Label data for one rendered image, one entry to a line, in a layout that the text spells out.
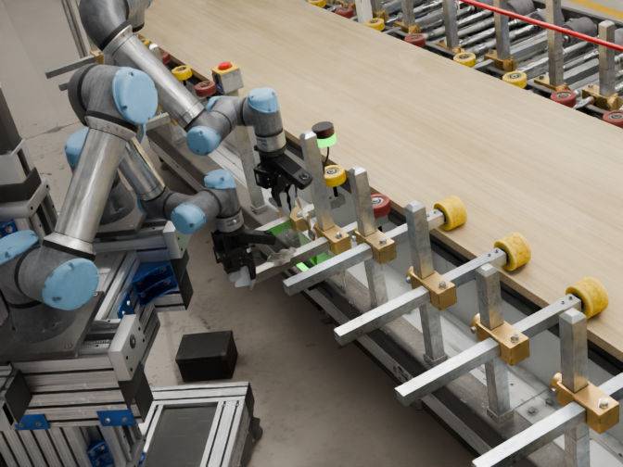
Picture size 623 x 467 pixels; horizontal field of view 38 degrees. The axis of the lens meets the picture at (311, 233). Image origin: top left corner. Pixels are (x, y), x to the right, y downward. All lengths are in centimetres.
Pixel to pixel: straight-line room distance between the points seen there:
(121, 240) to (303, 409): 107
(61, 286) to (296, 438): 145
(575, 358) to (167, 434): 164
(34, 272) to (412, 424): 159
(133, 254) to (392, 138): 92
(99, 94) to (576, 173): 133
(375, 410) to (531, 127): 111
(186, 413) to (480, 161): 126
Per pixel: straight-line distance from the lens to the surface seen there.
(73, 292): 198
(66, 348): 210
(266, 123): 230
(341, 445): 314
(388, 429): 316
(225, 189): 229
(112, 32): 224
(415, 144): 287
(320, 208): 252
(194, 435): 301
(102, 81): 202
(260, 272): 246
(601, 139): 280
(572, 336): 172
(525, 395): 232
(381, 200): 258
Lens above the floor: 221
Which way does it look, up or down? 32 degrees down
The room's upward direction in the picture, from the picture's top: 12 degrees counter-clockwise
